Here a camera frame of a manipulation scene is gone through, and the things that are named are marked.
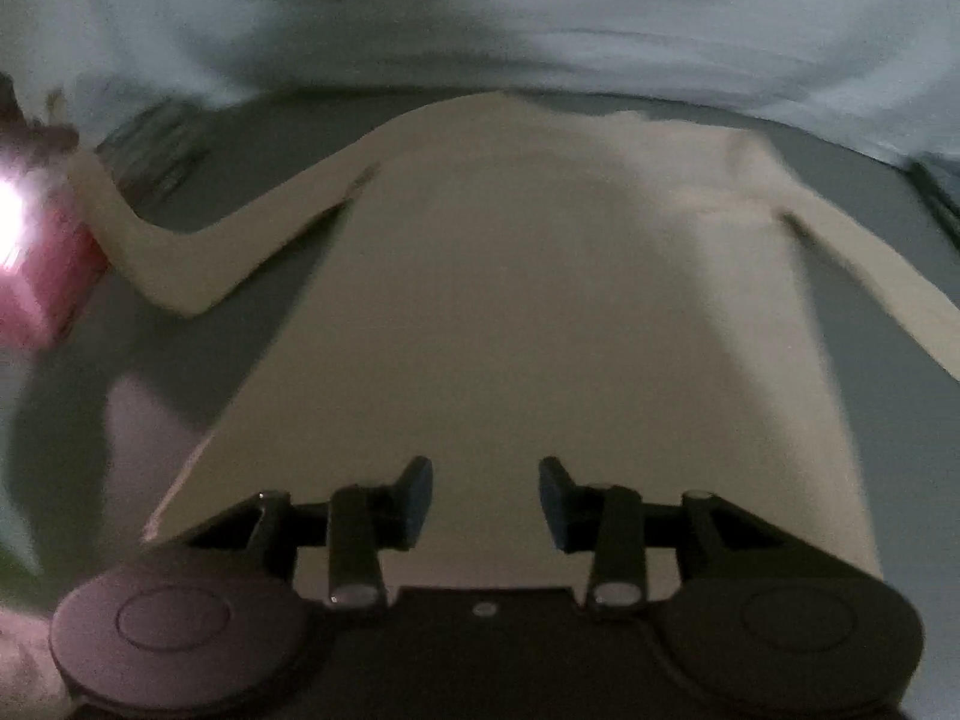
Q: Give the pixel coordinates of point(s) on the beige long sleeve shirt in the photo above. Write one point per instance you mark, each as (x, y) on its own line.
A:
(525, 300)

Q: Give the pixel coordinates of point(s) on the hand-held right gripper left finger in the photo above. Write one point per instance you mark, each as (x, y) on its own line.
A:
(416, 501)

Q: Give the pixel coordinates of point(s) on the grey crumpled cloth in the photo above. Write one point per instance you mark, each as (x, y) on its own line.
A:
(154, 154)

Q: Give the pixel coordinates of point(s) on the white carrot print sheet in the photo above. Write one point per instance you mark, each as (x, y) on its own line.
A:
(525, 7)

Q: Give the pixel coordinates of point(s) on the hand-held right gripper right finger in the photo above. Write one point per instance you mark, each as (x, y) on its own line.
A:
(556, 504)

